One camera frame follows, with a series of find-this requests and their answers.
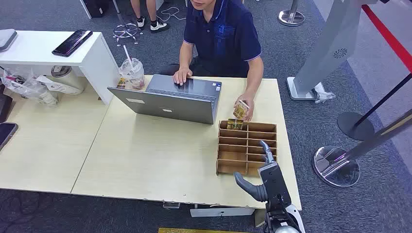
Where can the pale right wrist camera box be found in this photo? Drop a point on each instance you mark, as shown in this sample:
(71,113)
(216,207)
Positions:
(297,218)

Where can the person's right forearm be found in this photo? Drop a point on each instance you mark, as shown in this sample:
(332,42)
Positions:
(185,54)

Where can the wooden slotted card organiser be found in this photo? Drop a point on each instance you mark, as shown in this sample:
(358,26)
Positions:
(231,154)

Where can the person's left forearm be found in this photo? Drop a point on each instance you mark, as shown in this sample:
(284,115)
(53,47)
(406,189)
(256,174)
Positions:
(255,75)

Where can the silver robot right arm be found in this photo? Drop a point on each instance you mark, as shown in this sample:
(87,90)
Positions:
(282,229)

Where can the black smartphone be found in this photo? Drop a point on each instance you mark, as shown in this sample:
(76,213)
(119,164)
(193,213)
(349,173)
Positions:
(71,42)

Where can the grey laptop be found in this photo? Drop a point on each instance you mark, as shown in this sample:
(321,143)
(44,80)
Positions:
(173,106)

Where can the white shelf unit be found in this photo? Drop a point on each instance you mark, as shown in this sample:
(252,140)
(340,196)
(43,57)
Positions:
(93,61)

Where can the crumpled clear plastic wrap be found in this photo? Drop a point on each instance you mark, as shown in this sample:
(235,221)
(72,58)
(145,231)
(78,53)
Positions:
(323,96)

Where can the white drinking straw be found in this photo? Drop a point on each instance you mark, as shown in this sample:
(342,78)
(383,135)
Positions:
(127,54)

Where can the black cabinet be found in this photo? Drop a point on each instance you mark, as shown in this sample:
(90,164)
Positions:
(95,7)

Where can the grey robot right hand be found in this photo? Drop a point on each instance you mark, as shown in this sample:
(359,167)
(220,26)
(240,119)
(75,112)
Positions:
(273,183)

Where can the person's left hand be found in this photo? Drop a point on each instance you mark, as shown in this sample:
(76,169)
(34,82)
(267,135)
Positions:
(250,103)

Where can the drink cup in plastic bag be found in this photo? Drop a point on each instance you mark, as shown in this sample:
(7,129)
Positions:
(132,75)

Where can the red barrier belt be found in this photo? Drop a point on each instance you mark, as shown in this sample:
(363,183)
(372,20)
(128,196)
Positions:
(389,38)

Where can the yellow strip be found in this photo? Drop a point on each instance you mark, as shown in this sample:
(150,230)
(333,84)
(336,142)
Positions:
(199,230)

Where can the clear plastic bag with items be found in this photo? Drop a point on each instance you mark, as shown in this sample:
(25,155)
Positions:
(30,88)

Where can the grey flat device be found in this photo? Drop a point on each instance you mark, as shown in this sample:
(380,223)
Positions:
(5,38)

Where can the black box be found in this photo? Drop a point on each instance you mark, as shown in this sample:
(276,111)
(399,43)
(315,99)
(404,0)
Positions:
(4,104)

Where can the small chrome stanchion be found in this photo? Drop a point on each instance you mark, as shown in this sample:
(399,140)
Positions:
(291,16)

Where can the person's right hand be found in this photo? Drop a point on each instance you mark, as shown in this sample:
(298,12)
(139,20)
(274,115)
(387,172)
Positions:
(181,75)

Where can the white paper roll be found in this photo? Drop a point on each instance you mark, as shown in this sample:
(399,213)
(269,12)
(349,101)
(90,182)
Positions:
(69,82)

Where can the chrome stool base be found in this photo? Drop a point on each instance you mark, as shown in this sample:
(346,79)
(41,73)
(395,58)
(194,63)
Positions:
(125,30)

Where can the person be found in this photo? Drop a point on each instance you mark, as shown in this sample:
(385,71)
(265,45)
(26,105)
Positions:
(154,14)
(222,35)

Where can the silver kiosk stand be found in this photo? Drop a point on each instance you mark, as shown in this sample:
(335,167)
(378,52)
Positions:
(328,51)

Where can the dark tablet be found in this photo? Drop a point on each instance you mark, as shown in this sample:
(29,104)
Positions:
(5,133)

